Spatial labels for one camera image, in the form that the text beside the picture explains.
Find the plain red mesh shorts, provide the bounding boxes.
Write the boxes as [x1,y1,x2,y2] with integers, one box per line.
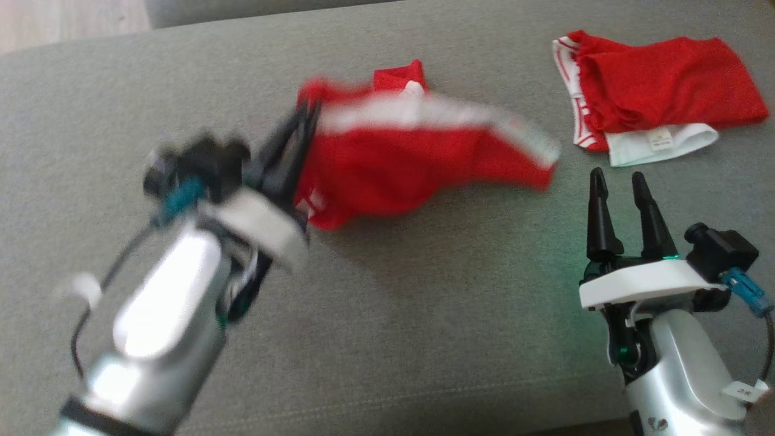
[294,59,561,231]

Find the red and white lettered jersey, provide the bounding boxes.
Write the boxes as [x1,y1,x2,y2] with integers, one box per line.
[552,30,770,168]

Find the white label on cable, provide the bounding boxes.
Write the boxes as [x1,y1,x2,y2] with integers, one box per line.
[58,272,104,306]
[722,380,770,403]

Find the large grey sofa seat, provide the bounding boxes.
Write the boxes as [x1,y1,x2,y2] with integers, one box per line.
[0,0,775,436]

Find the white label on right cable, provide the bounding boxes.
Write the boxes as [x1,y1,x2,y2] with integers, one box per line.
[722,380,770,403]

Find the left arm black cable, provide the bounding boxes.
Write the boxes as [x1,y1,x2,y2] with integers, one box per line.
[71,179,206,379]

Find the grey sofa cushion module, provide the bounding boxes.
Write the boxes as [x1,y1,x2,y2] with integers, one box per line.
[143,0,401,29]

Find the white label on left cable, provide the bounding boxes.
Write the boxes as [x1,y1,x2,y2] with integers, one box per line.
[58,272,104,306]

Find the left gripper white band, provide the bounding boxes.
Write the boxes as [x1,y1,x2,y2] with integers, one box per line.
[200,100,322,322]

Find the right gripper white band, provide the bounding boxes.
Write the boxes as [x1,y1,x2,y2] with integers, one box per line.
[578,168,727,379]

